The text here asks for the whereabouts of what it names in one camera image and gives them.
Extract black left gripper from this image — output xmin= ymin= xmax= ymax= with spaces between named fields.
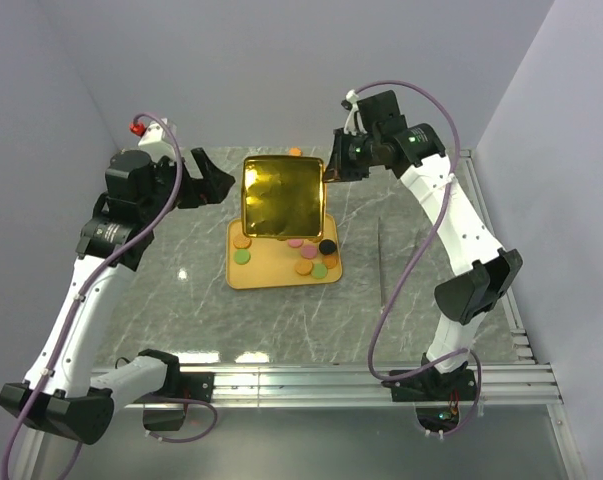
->
xmin=141 ymin=147 xmax=236 ymax=223

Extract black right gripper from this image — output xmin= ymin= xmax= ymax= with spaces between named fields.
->
xmin=320 ymin=128 xmax=380 ymax=184

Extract metal serving tongs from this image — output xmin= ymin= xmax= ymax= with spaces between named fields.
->
xmin=377 ymin=216 xmax=386 ymax=312

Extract gold tin lid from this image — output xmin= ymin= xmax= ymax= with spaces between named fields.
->
xmin=241 ymin=154 xmax=326 ymax=240

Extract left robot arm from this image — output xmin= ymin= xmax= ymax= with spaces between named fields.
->
xmin=0 ymin=148 xmax=235 ymax=445

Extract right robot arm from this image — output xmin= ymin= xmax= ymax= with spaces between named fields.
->
xmin=323 ymin=89 xmax=523 ymax=402

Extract black sandwich cookie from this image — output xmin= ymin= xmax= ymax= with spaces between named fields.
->
xmin=319 ymin=239 xmax=337 ymax=255

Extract pink sandwich cookie upper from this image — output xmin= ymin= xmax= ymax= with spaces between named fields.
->
xmin=287 ymin=239 xmax=304 ymax=248

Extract pink sandwich cookie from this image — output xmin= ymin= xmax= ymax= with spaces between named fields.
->
xmin=300 ymin=245 xmax=318 ymax=259
xmin=287 ymin=239 xmax=304 ymax=248

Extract pink sandwich cookie lower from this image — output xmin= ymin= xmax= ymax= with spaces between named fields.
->
xmin=300 ymin=245 xmax=318 ymax=259

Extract small swirl cookie right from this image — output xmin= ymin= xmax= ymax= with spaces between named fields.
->
xmin=322 ymin=255 xmax=339 ymax=269

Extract green sandwich cookie right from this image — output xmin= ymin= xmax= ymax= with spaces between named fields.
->
xmin=311 ymin=263 xmax=329 ymax=279

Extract green sandwich cookie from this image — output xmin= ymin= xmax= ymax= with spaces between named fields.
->
xmin=311 ymin=263 xmax=329 ymax=279
xmin=233 ymin=249 xmax=251 ymax=265

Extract dotted sandwich cookie left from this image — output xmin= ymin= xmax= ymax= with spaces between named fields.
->
xmin=232 ymin=235 xmax=252 ymax=250

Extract dotted sandwich cookie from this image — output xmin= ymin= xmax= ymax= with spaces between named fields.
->
xmin=294 ymin=258 xmax=314 ymax=276
xmin=232 ymin=235 xmax=252 ymax=250

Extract dotted sandwich cookie right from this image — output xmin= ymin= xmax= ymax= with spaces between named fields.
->
xmin=294 ymin=258 xmax=314 ymax=276

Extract green sandwich cookie left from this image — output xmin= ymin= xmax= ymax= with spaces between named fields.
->
xmin=233 ymin=249 xmax=251 ymax=265

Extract yellow plastic tray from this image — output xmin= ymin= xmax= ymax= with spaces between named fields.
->
xmin=226 ymin=216 xmax=343 ymax=290

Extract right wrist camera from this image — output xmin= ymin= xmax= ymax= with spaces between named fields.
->
xmin=341 ymin=89 xmax=366 ymax=135

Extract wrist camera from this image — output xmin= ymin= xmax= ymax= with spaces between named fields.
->
xmin=341 ymin=89 xmax=366 ymax=135
xmin=129 ymin=118 xmax=176 ymax=150

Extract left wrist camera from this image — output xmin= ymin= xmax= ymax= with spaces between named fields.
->
xmin=129 ymin=118 xmax=176 ymax=150

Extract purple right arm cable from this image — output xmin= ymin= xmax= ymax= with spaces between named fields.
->
xmin=353 ymin=79 xmax=482 ymax=441

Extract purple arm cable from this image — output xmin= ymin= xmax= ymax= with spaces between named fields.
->
xmin=353 ymin=79 xmax=482 ymax=441
xmin=3 ymin=113 xmax=218 ymax=480

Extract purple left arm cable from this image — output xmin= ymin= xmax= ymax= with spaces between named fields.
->
xmin=3 ymin=113 xmax=218 ymax=480

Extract aluminium rail frame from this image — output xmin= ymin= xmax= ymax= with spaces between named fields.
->
xmin=85 ymin=148 xmax=565 ymax=412

